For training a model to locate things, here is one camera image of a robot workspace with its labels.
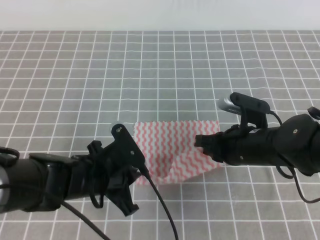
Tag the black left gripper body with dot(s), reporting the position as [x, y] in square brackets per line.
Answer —
[103, 172]

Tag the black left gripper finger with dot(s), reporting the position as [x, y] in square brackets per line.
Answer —
[121, 197]
[128, 175]

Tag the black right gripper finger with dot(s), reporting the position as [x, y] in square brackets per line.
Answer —
[214, 153]
[209, 141]

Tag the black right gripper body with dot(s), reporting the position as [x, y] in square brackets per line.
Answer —
[252, 147]

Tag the pink wavy striped towel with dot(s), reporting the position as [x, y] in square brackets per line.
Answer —
[169, 151]

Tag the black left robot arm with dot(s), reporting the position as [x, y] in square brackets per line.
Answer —
[42, 181]

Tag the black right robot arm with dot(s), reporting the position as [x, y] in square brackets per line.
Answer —
[294, 144]

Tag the grey grid tablecloth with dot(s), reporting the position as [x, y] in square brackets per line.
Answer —
[59, 90]

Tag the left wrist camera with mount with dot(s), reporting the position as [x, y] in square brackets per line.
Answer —
[127, 146]

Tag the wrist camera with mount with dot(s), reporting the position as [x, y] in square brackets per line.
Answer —
[252, 110]
[127, 146]

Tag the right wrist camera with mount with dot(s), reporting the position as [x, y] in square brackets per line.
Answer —
[252, 110]

